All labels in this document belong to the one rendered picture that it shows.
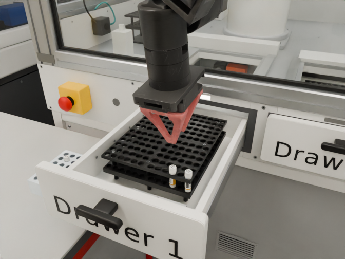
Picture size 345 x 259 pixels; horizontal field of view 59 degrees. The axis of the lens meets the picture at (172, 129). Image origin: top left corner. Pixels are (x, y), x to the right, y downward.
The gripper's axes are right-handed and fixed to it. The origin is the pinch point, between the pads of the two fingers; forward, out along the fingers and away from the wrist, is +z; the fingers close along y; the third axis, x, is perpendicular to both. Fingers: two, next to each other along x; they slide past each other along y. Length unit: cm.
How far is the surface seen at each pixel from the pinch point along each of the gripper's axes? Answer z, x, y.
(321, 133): 10.4, -20.5, 20.8
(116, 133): 9.1, 17.7, 5.5
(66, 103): 10.1, 38.4, 12.3
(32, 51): 15, 89, 44
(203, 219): 4.0, -8.8, -10.6
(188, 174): 6.8, -2.4, -1.7
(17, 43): 10, 89, 40
